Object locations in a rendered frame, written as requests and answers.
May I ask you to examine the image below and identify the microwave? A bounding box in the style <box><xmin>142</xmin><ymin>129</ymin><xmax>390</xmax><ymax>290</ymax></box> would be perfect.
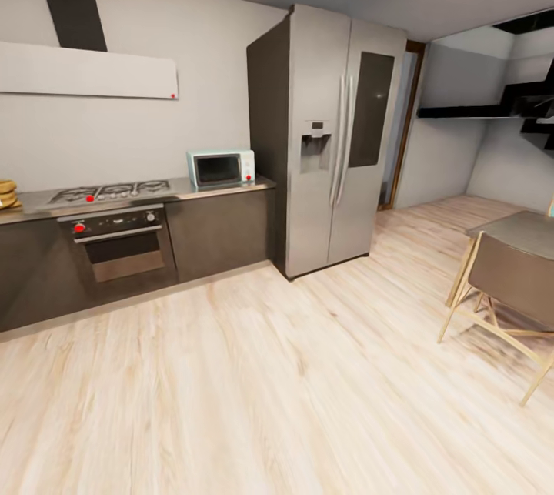
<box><xmin>186</xmin><ymin>148</ymin><xmax>255</xmax><ymax>187</ymax></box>

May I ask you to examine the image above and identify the popcorn bag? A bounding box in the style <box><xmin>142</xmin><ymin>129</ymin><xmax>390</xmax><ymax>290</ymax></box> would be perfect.
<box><xmin>0</xmin><ymin>179</ymin><xmax>20</xmax><ymax>209</ymax></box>

